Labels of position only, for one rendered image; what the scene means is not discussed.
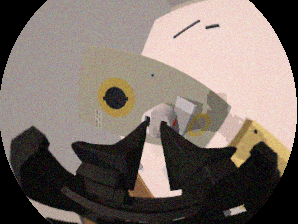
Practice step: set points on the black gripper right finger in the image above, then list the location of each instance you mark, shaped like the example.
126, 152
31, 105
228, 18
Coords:
184, 159

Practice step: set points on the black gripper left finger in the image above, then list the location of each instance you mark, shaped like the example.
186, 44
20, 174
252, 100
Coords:
123, 157

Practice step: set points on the grey round cartridge with two slots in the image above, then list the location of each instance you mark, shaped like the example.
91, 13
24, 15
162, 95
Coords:
154, 117

